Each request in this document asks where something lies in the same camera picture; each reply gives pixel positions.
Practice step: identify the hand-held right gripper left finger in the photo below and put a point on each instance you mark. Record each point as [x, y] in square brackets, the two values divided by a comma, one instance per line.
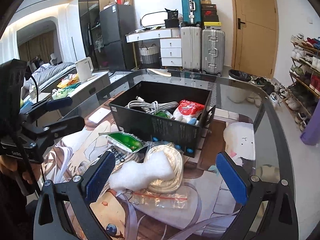
[100, 177]

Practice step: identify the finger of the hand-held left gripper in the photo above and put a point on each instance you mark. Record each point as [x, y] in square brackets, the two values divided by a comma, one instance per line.
[72, 123]
[61, 101]

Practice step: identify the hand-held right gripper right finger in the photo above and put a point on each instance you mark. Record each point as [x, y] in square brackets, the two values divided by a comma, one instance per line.
[232, 178]

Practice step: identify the white foam wrap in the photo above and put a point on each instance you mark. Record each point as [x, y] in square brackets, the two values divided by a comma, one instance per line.
[135, 175]

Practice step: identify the white and blue plush toy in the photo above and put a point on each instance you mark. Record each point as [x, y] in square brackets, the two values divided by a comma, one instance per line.
[192, 122]

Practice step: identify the black cardboard box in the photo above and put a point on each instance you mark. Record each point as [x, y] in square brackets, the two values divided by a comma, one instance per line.
[160, 132]

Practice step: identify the red and white packet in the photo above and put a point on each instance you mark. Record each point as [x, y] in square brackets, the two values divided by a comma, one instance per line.
[187, 108]

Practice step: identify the green and white packet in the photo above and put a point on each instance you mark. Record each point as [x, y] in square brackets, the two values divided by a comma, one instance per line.
[161, 115]
[125, 141]

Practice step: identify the person's left forearm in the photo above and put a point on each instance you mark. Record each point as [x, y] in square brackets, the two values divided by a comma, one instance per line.
[12, 210]

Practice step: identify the person's left hand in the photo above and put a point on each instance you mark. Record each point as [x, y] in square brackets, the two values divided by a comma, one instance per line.
[32, 173]

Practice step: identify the pile of colourful snack packets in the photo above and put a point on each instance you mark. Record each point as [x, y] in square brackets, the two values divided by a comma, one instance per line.
[66, 85]

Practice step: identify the small white bedside table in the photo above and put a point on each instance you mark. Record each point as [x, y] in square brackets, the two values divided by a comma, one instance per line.
[40, 98]

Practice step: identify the white flat card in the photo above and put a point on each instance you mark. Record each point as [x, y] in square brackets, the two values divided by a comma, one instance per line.
[100, 115]

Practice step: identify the bed with grey duvet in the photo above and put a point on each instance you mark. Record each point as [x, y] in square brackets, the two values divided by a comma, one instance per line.
[55, 71]

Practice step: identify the black and white striped bag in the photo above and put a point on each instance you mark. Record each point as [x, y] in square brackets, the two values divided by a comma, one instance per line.
[130, 156]

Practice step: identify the printed cartoon table mat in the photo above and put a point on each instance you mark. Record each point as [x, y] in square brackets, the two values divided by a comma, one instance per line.
[205, 205]

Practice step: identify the cream electric kettle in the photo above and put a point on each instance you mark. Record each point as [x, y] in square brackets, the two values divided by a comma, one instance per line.
[84, 68]

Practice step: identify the grey and white side counter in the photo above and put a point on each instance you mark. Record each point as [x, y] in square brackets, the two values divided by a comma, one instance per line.
[97, 80]

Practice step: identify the white chair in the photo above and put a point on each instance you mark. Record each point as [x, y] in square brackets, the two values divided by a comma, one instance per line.
[53, 58]

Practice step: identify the brown curtains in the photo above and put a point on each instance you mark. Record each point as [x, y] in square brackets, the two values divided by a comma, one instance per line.
[37, 46]

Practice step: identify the clear zip bag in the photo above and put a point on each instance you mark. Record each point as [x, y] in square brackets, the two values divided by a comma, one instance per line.
[160, 201]

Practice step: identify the dark glass cabinet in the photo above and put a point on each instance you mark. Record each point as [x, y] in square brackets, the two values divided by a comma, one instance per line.
[88, 22]

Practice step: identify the dark grey fridge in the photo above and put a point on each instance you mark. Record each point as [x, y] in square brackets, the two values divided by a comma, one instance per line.
[117, 35]

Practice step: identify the white trash bin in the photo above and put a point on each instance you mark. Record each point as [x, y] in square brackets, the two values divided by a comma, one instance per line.
[238, 90]

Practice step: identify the purple cloth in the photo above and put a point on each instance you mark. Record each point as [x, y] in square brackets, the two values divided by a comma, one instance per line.
[312, 132]

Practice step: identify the scattered loose sneakers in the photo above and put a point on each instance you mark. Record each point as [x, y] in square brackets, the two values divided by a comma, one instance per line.
[267, 87]

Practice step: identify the woven laundry basket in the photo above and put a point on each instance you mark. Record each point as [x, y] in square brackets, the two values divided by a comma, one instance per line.
[149, 53]

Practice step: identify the white vanity desk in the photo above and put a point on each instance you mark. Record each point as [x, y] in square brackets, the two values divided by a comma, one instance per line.
[147, 36]

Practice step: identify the white drawer unit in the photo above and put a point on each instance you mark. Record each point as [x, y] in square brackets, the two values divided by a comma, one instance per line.
[170, 52]

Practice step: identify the wooden shoe rack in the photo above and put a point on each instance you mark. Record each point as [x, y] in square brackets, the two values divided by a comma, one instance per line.
[303, 80]

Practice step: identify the oval mirror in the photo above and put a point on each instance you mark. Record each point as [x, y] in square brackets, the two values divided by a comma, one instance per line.
[152, 19]

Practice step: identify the silver suitcase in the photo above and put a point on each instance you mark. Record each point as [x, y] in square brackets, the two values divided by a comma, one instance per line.
[213, 52]

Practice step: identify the white suitcase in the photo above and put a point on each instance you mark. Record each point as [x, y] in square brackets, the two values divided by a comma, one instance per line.
[191, 48]

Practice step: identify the rows of assorted shoes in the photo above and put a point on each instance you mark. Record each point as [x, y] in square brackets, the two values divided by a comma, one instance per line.
[302, 60]

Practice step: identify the tan wooden door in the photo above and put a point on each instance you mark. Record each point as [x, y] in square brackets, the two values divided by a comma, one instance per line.
[257, 30]

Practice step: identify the yellow and black shoe box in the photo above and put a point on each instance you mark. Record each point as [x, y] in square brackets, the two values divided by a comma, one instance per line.
[212, 25]

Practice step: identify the teal suitcase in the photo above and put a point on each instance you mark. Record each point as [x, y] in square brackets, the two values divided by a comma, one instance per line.
[190, 8]

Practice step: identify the plain black shoe box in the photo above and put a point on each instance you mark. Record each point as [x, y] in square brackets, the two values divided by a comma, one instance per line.
[210, 18]

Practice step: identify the black and red shoe box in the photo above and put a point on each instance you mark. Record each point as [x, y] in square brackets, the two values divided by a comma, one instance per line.
[209, 9]

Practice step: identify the small brown shoe box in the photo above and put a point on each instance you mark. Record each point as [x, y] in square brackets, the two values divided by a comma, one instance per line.
[206, 2]

